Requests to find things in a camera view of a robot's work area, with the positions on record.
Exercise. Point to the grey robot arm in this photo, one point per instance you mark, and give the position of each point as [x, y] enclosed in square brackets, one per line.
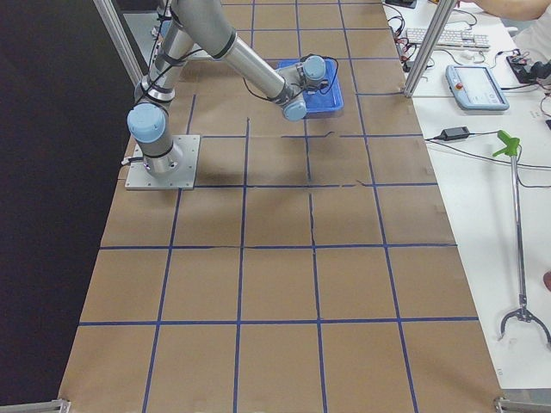
[200, 35]

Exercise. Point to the blue plastic tray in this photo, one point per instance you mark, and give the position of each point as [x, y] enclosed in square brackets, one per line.
[327, 94]

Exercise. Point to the brown paper table cover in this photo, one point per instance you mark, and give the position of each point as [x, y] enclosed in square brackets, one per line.
[311, 269]

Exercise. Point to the black power adapter on desk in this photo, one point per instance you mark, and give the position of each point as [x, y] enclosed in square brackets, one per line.
[455, 133]

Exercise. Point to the teach pendant tablet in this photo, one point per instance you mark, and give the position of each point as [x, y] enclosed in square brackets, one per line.
[475, 88]

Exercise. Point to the white keyboard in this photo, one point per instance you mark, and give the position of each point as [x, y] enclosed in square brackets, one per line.
[451, 39]

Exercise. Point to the person in white shirt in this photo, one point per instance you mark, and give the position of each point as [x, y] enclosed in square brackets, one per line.
[534, 39]

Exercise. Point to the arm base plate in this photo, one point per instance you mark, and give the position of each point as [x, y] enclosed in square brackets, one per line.
[177, 169]

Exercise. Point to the left aluminium frame post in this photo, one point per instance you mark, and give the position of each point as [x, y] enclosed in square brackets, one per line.
[124, 42]

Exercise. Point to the aluminium frame post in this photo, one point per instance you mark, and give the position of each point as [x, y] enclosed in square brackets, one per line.
[124, 42]
[432, 35]

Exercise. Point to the green handled reacher grabber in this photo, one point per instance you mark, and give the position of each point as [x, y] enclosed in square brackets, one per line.
[522, 313]

